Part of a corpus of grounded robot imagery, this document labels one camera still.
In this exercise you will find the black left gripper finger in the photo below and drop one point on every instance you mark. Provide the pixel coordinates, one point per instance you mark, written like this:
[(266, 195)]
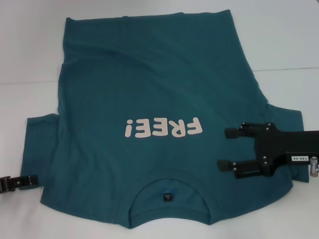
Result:
[(22, 181)]

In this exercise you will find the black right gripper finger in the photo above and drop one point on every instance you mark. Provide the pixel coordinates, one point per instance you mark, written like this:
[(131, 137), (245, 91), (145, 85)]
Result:
[(246, 169), (245, 130)]

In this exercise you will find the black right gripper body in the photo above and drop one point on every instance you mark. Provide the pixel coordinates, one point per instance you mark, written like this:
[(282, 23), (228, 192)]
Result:
[(286, 142)]

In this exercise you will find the teal T-shirt with FREE print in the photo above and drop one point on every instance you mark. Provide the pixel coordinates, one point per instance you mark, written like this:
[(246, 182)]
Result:
[(149, 74)]

